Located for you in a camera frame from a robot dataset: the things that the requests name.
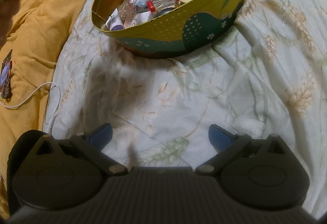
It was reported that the pink white tissue pack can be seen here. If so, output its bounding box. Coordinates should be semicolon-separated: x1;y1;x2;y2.
124;11;155;28

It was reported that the white purple small tube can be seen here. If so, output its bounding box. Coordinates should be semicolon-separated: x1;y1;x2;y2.
105;8;124;31

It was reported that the small red white item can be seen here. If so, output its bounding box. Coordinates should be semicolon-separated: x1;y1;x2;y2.
146;0;156;12

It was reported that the yellow quilted blanket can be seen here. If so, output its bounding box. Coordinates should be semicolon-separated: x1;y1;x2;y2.
1;0;86;219

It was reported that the clear crinkled plastic bag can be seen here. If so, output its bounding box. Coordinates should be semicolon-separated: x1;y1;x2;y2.
118;0;182;21

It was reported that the floral light green bedspread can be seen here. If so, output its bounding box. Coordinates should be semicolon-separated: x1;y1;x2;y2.
43;0;326;218

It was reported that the round gold green tin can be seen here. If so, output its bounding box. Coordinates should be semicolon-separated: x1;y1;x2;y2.
91;0;243;58

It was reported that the phone with patterned case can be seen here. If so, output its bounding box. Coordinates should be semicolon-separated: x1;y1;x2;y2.
1;50;13;99

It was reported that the white charging cable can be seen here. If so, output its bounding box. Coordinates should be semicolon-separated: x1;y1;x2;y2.
0;81;62;135

